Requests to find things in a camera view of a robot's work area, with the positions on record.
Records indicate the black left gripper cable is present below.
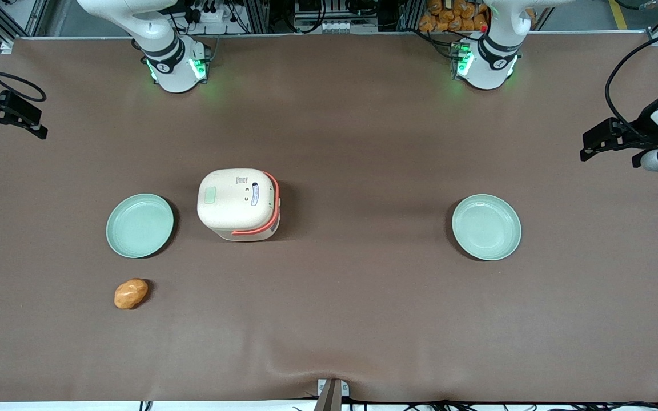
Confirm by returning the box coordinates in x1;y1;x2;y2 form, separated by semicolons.
604;26;658;140

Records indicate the orange items pile behind table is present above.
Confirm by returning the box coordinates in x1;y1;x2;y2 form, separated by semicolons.
418;0;491;33

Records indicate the pale green round plate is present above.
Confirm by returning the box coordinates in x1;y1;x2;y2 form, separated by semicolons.
106;194;175;259
451;194;522;261

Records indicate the white power strip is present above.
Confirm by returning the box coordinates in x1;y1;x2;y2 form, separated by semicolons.
189;0;241;25

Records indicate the golden brown bread roll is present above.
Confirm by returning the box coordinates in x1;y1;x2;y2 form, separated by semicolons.
114;278;149;310

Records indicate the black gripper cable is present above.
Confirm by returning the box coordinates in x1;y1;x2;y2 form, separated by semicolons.
604;26;658;140
0;49;47;103

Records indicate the metal table clamp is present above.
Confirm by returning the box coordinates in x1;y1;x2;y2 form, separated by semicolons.
313;378;350;411

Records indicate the white rice cooker orange handle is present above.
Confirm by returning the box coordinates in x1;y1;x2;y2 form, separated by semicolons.
196;168;281;242

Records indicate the white terminal block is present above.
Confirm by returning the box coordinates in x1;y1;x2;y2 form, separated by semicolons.
294;17;379;35

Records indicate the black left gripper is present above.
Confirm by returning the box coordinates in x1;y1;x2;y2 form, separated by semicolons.
580;90;658;168

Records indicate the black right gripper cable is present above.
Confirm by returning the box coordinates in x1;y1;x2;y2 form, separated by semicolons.
0;49;47;103

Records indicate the brown table mat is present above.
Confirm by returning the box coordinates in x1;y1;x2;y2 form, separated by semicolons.
0;31;658;404

